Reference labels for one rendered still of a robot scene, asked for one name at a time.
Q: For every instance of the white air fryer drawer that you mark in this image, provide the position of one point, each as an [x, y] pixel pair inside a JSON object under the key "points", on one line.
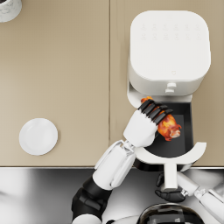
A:
{"points": [[170, 172]]}

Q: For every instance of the roasted brown drumstick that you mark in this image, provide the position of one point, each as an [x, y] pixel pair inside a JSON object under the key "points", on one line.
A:
{"points": [[169, 128]]}

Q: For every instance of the white air fryer body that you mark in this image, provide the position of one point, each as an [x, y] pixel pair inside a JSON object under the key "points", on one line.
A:
{"points": [[169, 49]]}

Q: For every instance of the dark round robot body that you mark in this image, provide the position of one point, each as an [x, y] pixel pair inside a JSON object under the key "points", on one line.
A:
{"points": [[169, 215]]}

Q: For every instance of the round white plate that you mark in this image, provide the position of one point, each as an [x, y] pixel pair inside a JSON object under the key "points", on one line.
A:
{"points": [[38, 136]]}

